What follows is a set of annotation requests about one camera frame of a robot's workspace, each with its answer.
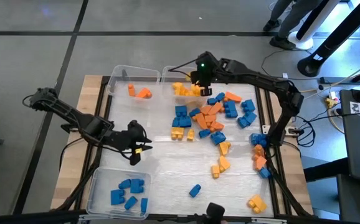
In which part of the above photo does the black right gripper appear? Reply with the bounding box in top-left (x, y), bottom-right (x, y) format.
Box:
top-left (190, 51), bottom-right (215, 87)

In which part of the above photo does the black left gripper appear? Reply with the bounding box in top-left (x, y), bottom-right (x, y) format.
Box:
top-left (107, 119), bottom-right (153, 154)

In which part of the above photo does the clear plastic bin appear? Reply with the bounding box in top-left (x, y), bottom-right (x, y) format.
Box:
top-left (161, 65), bottom-right (212, 100)
top-left (106, 64), bottom-right (162, 100)
top-left (85, 166), bottom-right (152, 221)

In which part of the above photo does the orange sloped building block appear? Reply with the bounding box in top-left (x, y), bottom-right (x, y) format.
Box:
top-left (225, 91), bottom-right (242, 103)

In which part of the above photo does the dark rounded object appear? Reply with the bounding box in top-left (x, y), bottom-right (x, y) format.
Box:
top-left (205, 202), bottom-right (227, 224)

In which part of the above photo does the person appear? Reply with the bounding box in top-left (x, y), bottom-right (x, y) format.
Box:
top-left (262, 0), bottom-right (324, 51)

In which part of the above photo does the white stand with round base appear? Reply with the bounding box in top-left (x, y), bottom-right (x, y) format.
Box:
top-left (287, 0), bottom-right (343, 51)

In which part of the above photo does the yellow power plug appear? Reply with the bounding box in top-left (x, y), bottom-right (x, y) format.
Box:
top-left (324, 90), bottom-right (339, 109)

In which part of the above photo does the black stand with round base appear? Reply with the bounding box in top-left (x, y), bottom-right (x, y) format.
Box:
top-left (296, 0), bottom-right (360, 78)

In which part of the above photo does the black desk bar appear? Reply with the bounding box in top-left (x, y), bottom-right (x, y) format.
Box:
top-left (303, 157), bottom-right (349, 184)

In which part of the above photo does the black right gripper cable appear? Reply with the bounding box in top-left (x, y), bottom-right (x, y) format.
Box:
top-left (167, 57), bottom-right (201, 77)

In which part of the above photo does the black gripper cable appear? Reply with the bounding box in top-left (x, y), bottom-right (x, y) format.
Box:
top-left (167, 57), bottom-right (201, 77)
top-left (100, 144), bottom-right (134, 161)

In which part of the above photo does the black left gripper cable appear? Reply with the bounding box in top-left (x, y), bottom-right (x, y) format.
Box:
top-left (100, 144), bottom-right (134, 161)

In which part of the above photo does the black floor cable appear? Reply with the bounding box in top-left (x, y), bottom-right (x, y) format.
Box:
top-left (260, 47), bottom-right (323, 81)

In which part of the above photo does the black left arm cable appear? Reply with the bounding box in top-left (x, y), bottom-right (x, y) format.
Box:
top-left (58, 136), bottom-right (87, 170)

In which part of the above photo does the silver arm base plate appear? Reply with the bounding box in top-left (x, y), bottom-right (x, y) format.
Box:
top-left (262, 124), bottom-right (302, 137)

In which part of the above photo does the yellow floor cable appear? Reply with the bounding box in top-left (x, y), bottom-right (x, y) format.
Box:
top-left (301, 60), bottom-right (360, 94)

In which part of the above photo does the black right arm cable loop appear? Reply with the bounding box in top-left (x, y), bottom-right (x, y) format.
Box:
top-left (295, 114), bottom-right (317, 149)

